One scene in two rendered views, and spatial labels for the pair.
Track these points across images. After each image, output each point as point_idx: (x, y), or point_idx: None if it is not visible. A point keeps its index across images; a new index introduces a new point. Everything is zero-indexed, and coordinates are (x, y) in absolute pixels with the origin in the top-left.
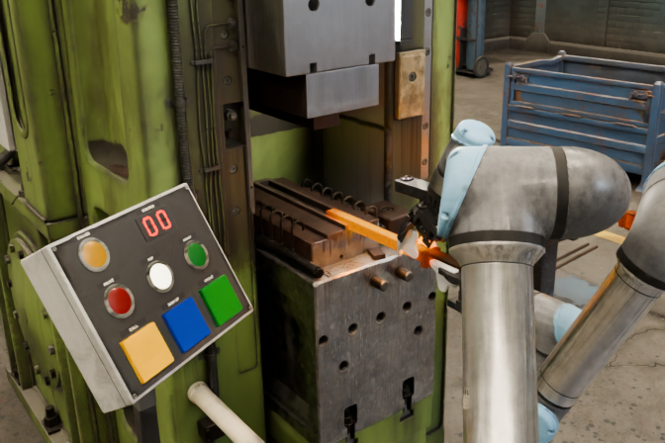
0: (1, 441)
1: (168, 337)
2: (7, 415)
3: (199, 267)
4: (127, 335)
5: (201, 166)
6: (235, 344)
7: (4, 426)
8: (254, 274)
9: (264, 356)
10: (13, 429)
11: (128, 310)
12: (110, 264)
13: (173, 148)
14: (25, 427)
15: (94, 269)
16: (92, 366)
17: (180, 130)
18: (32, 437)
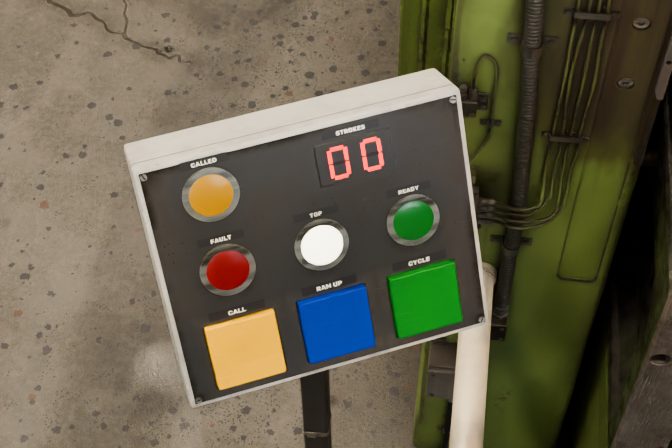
0: (359, 44)
1: (294, 335)
2: (389, 4)
3: (407, 242)
4: (220, 319)
5: (572, 5)
6: (561, 245)
7: (376, 21)
8: (631, 177)
9: (640, 253)
10: (383, 33)
11: (236, 286)
12: (234, 213)
13: None
14: (398, 39)
15: (201, 218)
16: (169, 327)
17: None
18: (396, 62)
